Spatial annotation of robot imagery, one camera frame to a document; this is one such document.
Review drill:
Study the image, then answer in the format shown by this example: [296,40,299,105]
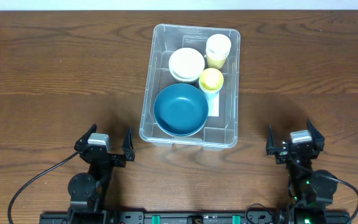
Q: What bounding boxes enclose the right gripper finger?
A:
[306,119,325,151]
[266,126,275,156]

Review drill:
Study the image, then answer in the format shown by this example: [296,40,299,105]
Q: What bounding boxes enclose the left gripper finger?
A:
[74,124,97,152]
[122,128,135,161]

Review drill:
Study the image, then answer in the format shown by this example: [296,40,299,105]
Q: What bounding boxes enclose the dark blue bowl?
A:
[153,83,209,136]

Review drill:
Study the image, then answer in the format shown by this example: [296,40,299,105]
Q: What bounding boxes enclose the light blue cup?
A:
[199,85,220,108]

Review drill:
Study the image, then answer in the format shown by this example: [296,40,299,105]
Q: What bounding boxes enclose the yellow cup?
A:
[199,68,224,93]
[206,55,227,69]

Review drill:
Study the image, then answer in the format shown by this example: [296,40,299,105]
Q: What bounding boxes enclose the yellow small bowl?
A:
[172,73,200,84]

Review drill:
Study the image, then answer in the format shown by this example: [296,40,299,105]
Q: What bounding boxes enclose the white small bowl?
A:
[168,48,205,78]

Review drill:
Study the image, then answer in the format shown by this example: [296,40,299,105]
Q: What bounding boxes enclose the cream cup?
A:
[206,34,231,54]

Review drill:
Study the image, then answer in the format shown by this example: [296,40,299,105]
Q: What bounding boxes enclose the pink cup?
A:
[206,51,229,60]

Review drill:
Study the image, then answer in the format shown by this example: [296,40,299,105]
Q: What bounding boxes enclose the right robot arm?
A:
[266,121,338,223]

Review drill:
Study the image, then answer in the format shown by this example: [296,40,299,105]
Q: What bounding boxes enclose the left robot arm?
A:
[68,124,135,213]

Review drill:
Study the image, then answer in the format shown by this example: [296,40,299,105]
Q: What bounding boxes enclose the white label in bin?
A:
[207,93,219,117]

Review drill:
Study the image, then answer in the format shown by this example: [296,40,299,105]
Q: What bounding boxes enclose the clear plastic storage bin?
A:
[139,24,241,150]

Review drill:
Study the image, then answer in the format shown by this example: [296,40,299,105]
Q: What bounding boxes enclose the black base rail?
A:
[39,210,352,224]

